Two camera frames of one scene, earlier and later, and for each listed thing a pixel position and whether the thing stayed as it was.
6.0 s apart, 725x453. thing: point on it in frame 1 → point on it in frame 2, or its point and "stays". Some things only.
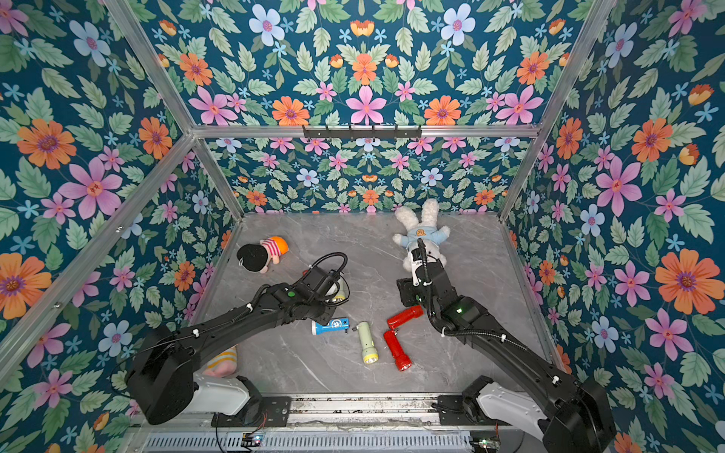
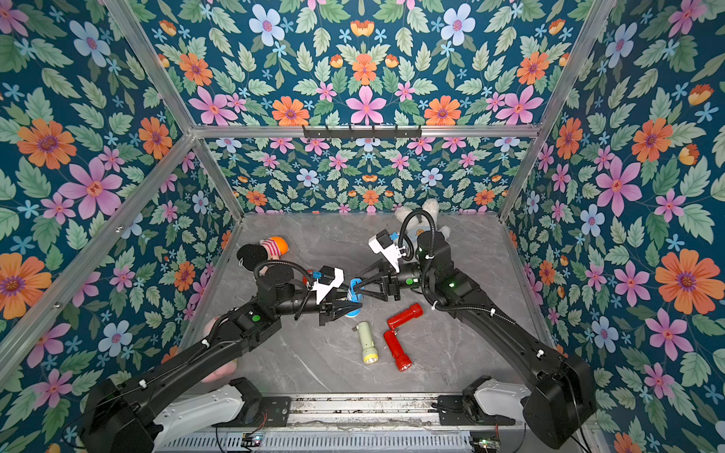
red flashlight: (405, 316) stays
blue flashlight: (337, 323) → (352, 296)
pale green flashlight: (369, 353) stays
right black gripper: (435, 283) → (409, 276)
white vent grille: (311, 443) stays
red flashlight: (401, 358) stays
